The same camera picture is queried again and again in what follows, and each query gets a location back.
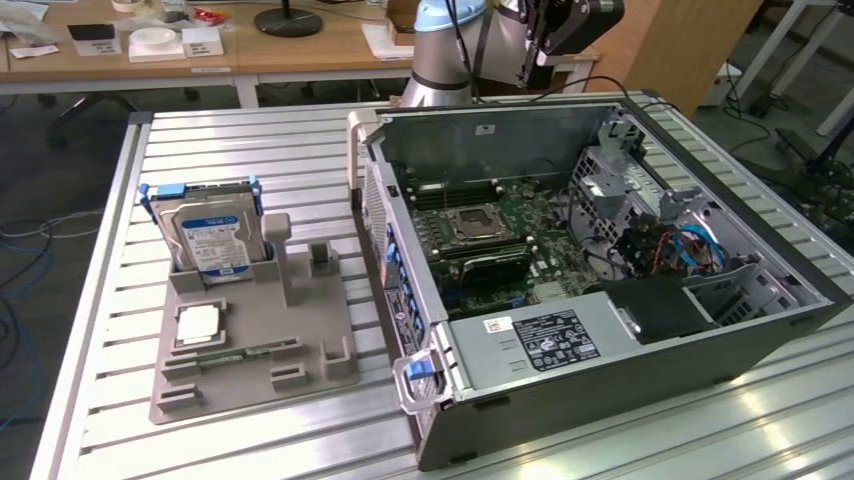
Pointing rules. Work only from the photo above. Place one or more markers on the brown cardboard box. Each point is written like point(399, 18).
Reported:
point(400, 15)

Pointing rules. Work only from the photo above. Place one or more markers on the silver CPU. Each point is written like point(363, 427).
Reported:
point(196, 327)

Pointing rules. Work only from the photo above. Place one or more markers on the white round bowl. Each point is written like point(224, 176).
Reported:
point(153, 39)

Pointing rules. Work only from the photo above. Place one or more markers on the white paper stack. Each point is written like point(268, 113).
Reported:
point(383, 42)

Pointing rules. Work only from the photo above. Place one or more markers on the black open PC case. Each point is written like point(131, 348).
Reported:
point(600, 415)

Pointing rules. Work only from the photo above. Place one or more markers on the black plastic duct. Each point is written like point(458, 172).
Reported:
point(657, 310)

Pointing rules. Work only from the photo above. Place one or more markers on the clear plastic bag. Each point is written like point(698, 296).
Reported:
point(27, 25)

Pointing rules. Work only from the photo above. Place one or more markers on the green motherboard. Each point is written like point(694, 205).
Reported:
point(540, 220)

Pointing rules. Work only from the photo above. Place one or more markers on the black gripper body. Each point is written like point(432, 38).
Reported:
point(587, 25)

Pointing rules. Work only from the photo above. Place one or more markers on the black office chair base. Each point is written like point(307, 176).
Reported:
point(100, 102)

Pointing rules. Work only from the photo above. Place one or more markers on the grey metal disk bay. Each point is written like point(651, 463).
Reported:
point(767, 285)

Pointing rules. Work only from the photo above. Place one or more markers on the white flat box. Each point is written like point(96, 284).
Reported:
point(156, 56)

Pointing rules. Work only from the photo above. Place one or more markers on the grey power supply unit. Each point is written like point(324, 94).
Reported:
point(480, 372)

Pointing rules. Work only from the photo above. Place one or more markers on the black lamp base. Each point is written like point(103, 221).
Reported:
point(287, 25)

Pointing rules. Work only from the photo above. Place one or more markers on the perforated metal drive cage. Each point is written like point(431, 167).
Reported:
point(600, 200)

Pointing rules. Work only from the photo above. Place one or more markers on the blue case latch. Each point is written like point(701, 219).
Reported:
point(420, 371)

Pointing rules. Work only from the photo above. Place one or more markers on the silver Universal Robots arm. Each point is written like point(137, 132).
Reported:
point(440, 50)

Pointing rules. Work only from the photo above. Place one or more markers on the green loose RAM stick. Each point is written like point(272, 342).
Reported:
point(230, 356)

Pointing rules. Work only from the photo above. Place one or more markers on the white labelled box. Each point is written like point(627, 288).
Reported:
point(200, 37)

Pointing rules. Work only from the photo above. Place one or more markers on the white desk frame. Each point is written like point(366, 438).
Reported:
point(835, 114)

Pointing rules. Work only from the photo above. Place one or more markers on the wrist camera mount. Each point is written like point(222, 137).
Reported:
point(539, 25)

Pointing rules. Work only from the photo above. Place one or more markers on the black topped white box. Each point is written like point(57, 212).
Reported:
point(93, 32)

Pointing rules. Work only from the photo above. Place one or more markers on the silver chipset heatsink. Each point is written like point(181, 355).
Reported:
point(551, 293)

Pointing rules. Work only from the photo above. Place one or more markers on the CPU socket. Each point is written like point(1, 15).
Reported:
point(475, 226)

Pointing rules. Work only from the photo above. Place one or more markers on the tape roll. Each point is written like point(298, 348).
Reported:
point(123, 6)

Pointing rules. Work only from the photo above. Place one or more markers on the hard disk with blue carrier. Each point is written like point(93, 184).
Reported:
point(207, 240)

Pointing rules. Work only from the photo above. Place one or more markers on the small dark object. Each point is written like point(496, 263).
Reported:
point(175, 16)

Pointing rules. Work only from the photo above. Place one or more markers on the Nvidia graphics card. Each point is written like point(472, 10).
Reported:
point(490, 267)

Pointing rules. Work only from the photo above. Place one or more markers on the wooden desk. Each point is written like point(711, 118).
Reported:
point(320, 55)
point(67, 70)

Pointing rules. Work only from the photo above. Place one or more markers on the grey parts rack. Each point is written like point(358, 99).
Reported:
point(254, 370)

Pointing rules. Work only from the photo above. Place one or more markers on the black floor stand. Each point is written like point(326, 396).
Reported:
point(801, 145)

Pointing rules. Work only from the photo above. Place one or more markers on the white desk edge sticker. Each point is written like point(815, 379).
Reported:
point(212, 69)

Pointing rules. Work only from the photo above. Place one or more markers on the white paper label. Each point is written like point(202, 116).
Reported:
point(33, 51)

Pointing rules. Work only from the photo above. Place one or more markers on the red packet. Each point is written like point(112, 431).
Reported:
point(207, 15)

